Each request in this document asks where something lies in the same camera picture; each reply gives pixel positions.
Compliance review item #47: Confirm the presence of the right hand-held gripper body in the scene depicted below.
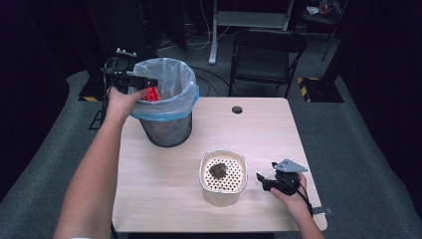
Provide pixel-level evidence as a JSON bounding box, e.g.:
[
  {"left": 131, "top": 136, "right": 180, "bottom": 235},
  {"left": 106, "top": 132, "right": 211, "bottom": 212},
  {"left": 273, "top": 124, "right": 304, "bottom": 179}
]
[{"left": 269, "top": 158, "right": 309, "bottom": 196}]

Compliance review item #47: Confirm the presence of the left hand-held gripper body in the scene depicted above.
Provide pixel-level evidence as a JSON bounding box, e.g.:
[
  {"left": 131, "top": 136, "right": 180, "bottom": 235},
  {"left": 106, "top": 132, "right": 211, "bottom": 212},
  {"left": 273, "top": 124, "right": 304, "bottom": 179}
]
[{"left": 104, "top": 47, "right": 138, "bottom": 96}]

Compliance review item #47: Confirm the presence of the red lid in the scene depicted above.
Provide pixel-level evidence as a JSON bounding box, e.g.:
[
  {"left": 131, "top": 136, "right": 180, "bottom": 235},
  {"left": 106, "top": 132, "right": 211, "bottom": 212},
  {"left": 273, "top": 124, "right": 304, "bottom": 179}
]
[{"left": 143, "top": 86, "right": 161, "bottom": 103}]

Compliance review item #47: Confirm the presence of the black mesh trash bin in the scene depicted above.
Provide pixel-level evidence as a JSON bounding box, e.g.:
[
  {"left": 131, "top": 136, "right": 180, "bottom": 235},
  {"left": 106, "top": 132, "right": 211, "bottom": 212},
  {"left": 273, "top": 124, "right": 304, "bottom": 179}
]
[{"left": 138, "top": 112, "right": 194, "bottom": 148}]

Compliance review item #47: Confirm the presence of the person's right hand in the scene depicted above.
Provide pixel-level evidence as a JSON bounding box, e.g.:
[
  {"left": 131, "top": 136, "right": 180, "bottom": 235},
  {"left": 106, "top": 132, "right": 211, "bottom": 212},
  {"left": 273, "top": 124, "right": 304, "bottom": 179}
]
[{"left": 269, "top": 171, "right": 313, "bottom": 218}]

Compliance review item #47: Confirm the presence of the person's left hand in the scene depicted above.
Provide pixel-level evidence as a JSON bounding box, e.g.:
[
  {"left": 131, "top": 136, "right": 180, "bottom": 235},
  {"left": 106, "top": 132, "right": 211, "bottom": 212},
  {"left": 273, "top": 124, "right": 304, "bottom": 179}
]
[{"left": 106, "top": 87, "right": 147, "bottom": 124}]

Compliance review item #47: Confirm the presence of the clear blue plastic bin liner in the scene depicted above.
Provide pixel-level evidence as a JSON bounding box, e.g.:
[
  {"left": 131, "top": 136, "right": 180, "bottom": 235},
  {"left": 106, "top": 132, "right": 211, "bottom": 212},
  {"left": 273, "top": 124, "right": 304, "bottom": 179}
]
[{"left": 128, "top": 57, "right": 201, "bottom": 122}]

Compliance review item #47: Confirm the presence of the black base with striped tape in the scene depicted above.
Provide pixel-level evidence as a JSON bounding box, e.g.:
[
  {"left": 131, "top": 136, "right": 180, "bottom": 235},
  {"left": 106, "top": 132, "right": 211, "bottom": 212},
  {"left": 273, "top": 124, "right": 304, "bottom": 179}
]
[
  {"left": 78, "top": 74, "right": 110, "bottom": 103},
  {"left": 296, "top": 76, "right": 345, "bottom": 104}
]

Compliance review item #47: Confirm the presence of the beige container with perforated insert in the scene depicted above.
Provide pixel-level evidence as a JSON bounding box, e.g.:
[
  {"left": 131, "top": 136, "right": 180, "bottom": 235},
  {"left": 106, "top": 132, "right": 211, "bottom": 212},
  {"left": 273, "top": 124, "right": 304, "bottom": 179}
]
[{"left": 198, "top": 148, "right": 249, "bottom": 208}]

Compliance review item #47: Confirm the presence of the dark clump of tea leaves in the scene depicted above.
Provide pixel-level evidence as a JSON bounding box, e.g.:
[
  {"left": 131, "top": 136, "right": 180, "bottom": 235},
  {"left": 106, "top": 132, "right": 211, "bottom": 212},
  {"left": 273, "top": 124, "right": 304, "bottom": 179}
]
[{"left": 208, "top": 161, "right": 229, "bottom": 181}]

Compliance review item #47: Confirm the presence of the grey tape strip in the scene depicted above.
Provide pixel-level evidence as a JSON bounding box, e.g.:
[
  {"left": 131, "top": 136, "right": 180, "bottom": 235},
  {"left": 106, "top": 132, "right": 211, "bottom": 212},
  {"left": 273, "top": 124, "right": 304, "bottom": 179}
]
[{"left": 312, "top": 206, "right": 333, "bottom": 216}]

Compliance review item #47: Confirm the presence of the black tripod stand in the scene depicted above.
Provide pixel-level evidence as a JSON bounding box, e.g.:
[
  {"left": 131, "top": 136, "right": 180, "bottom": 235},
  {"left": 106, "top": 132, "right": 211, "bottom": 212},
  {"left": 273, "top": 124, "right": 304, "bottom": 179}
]
[{"left": 88, "top": 99, "right": 108, "bottom": 131}]

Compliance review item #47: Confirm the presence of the black folding chair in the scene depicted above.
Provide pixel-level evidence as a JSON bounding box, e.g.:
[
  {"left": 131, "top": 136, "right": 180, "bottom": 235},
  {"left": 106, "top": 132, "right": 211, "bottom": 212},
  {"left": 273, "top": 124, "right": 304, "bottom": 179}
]
[{"left": 228, "top": 28, "right": 309, "bottom": 100}]

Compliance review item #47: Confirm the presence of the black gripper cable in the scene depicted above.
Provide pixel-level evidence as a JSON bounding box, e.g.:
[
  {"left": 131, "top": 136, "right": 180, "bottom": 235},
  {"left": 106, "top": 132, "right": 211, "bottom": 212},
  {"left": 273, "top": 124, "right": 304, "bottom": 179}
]
[{"left": 285, "top": 178, "right": 315, "bottom": 217}]

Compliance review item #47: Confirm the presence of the black floor cable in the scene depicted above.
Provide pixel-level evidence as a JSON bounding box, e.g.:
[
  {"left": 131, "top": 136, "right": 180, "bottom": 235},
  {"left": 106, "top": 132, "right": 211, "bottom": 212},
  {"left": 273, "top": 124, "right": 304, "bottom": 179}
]
[{"left": 188, "top": 65, "right": 233, "bottom": 98}]

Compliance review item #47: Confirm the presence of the white floor cable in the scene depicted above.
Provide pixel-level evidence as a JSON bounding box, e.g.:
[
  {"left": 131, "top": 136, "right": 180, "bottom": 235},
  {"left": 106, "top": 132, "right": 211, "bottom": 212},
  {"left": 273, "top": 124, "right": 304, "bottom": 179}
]
[{"left": 185, "top": 0, "right": 232, "bottom": 52}]

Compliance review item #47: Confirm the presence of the white metal desk frame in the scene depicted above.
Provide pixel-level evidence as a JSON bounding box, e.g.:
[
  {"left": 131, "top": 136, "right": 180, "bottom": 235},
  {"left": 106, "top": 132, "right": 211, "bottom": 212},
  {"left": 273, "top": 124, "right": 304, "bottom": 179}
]
[{"left": 208, "top": 0, "right": 296, "bottom": 66}]

